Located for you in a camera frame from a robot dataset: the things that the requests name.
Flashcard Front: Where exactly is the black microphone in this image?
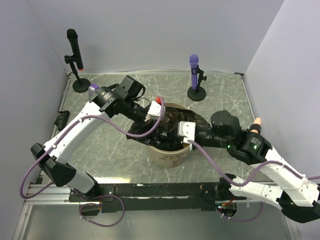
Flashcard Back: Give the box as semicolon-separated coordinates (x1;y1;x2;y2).
66;28;84;71

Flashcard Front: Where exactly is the purple microphone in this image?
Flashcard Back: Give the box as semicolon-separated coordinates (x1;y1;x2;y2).
189;54;199;90

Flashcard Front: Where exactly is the purple metronome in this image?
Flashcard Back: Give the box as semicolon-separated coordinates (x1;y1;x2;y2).
88;83;100;102

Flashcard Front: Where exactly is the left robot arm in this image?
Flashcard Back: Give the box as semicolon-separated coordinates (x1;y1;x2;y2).
31;75;147;201

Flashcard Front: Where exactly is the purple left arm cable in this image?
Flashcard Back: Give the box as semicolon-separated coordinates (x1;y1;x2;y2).
19;97;166;227

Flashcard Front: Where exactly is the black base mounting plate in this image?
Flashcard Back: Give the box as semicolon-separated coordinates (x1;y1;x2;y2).
68;182;246;213

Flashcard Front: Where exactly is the beige paper trash bin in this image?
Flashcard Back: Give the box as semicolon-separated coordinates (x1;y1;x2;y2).
146;102;190;168

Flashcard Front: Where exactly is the black trash bag roll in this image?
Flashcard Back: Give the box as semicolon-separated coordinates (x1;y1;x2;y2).
126;107;211;152

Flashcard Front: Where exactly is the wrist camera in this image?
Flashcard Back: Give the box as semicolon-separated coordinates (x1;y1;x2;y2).
177;121;196;151
144;96;166;122

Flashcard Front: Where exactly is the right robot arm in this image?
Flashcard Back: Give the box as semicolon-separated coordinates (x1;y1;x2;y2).
190;110;320;223

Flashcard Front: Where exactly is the beige microphone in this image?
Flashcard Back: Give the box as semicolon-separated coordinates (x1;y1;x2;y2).
249;117;262;135

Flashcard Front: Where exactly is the black microphone stand left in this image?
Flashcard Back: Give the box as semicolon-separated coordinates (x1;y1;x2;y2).
64;55;91;93

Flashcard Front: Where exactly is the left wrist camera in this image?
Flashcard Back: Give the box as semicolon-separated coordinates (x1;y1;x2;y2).
144;96;166;122

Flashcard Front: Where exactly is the aluminium rail frame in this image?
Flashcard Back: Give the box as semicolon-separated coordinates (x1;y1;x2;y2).
11;72;301;240

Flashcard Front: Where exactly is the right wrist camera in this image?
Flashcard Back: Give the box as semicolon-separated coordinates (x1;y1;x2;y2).
177;121;196;151

